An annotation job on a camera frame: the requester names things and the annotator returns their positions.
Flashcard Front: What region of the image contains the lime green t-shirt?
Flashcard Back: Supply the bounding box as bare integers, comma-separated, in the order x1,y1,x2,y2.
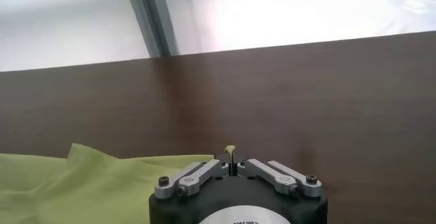
0,142,236,224

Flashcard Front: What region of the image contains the dark upright window mullion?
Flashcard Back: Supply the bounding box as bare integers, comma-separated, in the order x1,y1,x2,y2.
121,0,180,59

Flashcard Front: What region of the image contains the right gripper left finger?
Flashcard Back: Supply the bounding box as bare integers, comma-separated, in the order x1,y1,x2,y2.
154,153,234,200

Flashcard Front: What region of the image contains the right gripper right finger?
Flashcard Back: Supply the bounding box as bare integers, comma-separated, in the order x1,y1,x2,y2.
232,153,323,199

